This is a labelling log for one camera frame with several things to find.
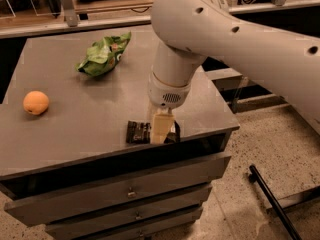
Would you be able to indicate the black metal bar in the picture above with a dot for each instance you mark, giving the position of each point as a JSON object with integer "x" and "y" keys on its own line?
{"x": 255, "y": 176}

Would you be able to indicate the grey drawer cabinet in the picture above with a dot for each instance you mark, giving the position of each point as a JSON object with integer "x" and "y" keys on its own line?
{"x": 71, "y": 169}

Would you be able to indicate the green chip bag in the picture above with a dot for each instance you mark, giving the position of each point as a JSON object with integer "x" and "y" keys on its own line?
{"x": 104, "y": 55}

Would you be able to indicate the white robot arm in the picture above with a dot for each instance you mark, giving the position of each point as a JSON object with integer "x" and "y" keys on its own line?
{"x": 189, "y": 31}

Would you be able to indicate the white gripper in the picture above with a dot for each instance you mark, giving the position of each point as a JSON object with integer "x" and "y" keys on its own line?
{"x": 165, "y": 95}

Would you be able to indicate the orange fruit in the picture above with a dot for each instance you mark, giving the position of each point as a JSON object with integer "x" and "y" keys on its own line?
{"x": 36, "y": 102}

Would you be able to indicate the low grey bench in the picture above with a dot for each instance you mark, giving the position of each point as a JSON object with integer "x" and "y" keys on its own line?
{"x": 240, "y": 93}

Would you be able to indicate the dark chocolate rxbar wrapper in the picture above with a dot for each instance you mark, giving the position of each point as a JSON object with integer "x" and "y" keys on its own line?
{"x": 139, "y": 133}

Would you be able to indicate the metal railing frame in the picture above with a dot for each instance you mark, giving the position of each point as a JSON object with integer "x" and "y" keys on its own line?
{"x": 118, "y": 12}

